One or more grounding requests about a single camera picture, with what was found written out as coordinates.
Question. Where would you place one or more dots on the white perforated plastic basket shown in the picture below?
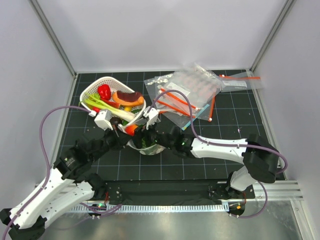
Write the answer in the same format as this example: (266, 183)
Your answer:
(115, 85)

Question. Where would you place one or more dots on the dark purple round fruit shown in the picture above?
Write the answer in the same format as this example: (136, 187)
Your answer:
(115, 121)

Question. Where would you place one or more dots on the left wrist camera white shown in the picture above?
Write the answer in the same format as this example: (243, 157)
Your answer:
(102, 119)

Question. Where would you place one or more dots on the clear dotted zip bag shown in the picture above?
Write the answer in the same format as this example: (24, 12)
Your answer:
(150, 148)

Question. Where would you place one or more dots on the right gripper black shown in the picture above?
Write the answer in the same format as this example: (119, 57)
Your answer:
(146, 132)

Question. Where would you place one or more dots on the left aluminium frame post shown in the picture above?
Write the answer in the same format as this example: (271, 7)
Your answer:
(52, 35)

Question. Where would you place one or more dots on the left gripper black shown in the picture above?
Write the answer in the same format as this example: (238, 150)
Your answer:
(121, 139)

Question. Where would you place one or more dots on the pile of zip bags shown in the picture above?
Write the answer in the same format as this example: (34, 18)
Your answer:
(200, 87)

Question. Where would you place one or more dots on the red bell pepper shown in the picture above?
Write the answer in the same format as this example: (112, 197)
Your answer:
(104, 92)

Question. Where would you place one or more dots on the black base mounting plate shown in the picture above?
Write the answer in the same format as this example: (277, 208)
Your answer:
(174, 192)

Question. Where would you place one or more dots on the orange red tomato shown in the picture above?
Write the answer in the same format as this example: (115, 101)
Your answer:
(131, 129)

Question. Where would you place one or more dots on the slotted cable duct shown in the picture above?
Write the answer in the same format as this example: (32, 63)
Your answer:
(224, 207)

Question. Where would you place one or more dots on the green lettuce head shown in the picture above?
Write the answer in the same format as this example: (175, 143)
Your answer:
(145, 143)

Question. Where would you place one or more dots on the red chili pepper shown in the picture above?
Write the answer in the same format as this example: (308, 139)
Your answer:
(96, 109)

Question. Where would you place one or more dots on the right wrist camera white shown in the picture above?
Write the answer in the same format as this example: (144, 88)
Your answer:
(150, 114)

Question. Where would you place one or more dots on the yellow pepper piece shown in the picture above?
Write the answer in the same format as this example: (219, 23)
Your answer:
(128, 108)

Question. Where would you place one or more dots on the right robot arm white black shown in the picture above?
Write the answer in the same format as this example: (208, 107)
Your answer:
(258, 157)

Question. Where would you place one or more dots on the flat zip bag red zipper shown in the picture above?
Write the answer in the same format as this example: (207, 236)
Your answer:
(240, 82)

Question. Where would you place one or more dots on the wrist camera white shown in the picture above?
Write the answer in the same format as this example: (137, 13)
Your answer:
(150, 114)
(102, 119)

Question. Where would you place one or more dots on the aluminium frame post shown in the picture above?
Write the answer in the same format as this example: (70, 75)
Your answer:
(280, 19)
(52, 35)

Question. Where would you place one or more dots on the black grid cutting mat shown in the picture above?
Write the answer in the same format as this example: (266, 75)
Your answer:
(236, 115)

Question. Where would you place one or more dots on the dark red sausage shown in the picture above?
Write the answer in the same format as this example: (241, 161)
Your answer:
(128, 97)

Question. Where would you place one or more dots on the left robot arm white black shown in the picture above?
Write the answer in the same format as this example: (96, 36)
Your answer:
(66, 184)

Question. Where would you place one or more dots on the right aluminium frame post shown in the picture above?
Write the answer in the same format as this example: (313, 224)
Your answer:
(280, 19)

